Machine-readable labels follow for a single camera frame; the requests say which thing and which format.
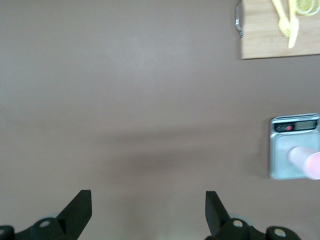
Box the metal cutting board handle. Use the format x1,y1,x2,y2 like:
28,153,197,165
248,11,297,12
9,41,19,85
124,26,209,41
234,0,245,38

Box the brown table cover sheet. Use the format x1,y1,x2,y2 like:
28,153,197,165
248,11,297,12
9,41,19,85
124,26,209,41
0,0,320,240

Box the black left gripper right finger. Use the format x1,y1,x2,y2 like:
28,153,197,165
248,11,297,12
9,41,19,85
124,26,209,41
204,191,301,240

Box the yellow plastic fork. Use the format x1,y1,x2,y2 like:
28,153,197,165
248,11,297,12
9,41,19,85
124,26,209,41
271,0,293,38

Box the pink plastic cup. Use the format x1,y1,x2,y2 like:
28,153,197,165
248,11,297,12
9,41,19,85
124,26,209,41
287,146,320,180

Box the silver digital kitchen scale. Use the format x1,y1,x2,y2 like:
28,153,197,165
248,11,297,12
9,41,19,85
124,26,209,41
268,112,320,181

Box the bamboo cutting board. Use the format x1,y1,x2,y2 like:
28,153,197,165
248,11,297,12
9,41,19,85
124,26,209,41
241,0,320,60

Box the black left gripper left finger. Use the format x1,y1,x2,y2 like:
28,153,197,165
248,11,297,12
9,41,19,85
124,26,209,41
0,189,93,240

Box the yellow plastic knife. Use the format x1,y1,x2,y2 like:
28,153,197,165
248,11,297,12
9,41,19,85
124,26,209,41
287,0,300,49

